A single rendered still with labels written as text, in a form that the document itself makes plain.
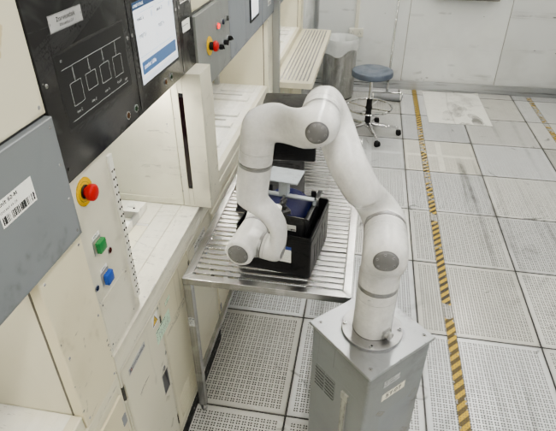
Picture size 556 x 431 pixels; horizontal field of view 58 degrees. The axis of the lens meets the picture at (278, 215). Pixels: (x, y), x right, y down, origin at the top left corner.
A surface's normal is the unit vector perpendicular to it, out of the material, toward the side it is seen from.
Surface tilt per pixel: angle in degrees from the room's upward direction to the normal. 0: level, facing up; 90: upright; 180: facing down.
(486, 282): 0
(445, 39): 90
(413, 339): 0
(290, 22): 90
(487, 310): 0
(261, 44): 90
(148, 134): 90
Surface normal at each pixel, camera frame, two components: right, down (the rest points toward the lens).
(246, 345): 0.00, -0.83
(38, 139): 0.98, 0.10
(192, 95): -0.17, 0.55
